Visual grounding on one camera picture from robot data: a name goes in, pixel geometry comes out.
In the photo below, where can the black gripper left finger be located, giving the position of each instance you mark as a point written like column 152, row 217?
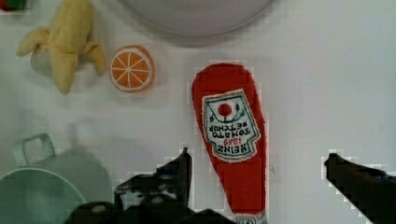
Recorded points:
column 160, row 198

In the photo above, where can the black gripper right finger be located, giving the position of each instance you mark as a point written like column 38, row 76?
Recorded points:
column 370, row 190

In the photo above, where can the red plush ketchup bottle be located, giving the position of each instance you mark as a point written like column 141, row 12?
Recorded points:
column 229, row 115

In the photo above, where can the mint green mug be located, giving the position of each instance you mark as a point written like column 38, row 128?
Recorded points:
column 47, row 187

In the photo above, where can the plush orange slice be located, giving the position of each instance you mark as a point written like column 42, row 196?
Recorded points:
column 132, row 69

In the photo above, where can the round lilac plate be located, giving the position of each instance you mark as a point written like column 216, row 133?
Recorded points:
column 197, row 17

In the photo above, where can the yellow plush banana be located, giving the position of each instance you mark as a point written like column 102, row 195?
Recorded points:
column 65, row 39

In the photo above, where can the red plush strawberry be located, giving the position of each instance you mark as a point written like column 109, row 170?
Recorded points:
column 12, row 5

